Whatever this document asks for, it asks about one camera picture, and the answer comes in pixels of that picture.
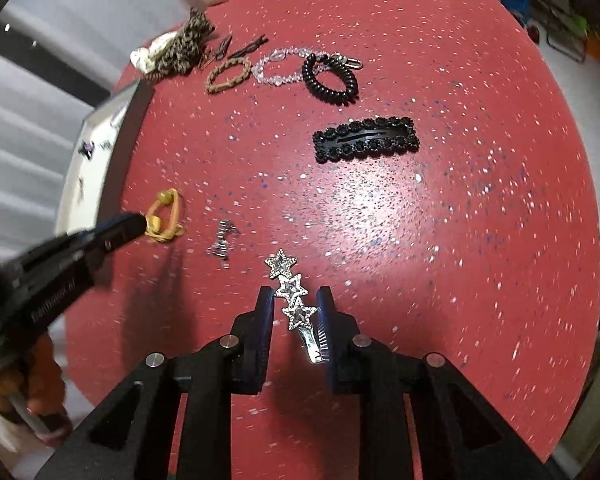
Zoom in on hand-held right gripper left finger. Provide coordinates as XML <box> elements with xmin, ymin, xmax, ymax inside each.
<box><xmin>32</xmin><ymin>286</ymin><xmax>277</xmax><ymax>480</ymax></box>

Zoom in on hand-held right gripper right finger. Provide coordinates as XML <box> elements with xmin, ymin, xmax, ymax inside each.
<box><xmin>316</xmin><ymin>286</ymin><xmax>563</xmax><ymax>480</ymax></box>

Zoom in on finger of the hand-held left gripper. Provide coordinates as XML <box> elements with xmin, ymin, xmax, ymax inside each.
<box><xmin>55</xmin><ymin>212</ymin><xmax>147</xmax><ymax>281</ymax></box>

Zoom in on silver star hair clip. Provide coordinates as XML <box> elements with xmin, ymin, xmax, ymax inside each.
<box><xmin>264</xmin><ymin>249</ymin><xmax>331</xmax><ymax>365</ymax></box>

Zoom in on yellow hair ties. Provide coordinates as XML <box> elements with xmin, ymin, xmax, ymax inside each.
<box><xmin>142</xmin><ymin>188</ymin><xmax>186</xmax><ymax>243</ymax></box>

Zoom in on white shallow box tray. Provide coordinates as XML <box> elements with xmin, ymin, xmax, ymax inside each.
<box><xmin>55</xmin><ymin>80</ymin><xmax>153</xmax><ymax>236</ymax></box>

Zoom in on small silver charm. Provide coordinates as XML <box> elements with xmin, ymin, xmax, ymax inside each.
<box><xmin>207</xmin><ymin>219</ymin><xmax>241</xmax><ymax>261</ymax></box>

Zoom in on cream dotted scrunchie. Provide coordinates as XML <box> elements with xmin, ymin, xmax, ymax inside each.
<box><xmin>130</xmin><ymin>31</ymin><xmax>181</xmax><ymax>73</ymax></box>

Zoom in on black flower snap clip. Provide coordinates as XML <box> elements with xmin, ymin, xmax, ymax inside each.
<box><xmin>312</xmin><ymin>116</ymin><xmax>421</xmax><ymax>163</ymax></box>

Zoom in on leopard print scrunchie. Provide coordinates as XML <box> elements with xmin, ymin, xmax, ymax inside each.
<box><xmin>142</xmin><ymin>7</ymin><xmax>216</xmax><ymax>85</ymax></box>

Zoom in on dark slim hair clip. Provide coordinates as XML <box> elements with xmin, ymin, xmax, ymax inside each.
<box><xmin>227</xmin><ymin>35</ymin><xmax>269</xmax><ymax>58</ymax></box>

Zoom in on small metal clasp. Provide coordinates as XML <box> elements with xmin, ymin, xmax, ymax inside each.
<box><xmin>330</xmin><ymin>52</ymin><xmax>364</xmax><ymax>72</ymax></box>

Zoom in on brown braided bracelet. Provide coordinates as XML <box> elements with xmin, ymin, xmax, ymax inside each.
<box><xmin>205</xmin><ymin>56</ymin><xmax>252</xmax><ymax>95</ymax></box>

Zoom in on clear bead bracelet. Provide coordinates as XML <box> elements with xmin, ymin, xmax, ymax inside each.
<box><xmin>252</xmin><ymin>47</ymin><xmax>321</xmax><ymax>86</ymax></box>

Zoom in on black spiral hair tie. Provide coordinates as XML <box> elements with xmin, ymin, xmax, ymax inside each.
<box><xmin>302</xmin><ymin>54</ymin><xmax>359</xmax><ymax>101</ymax></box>

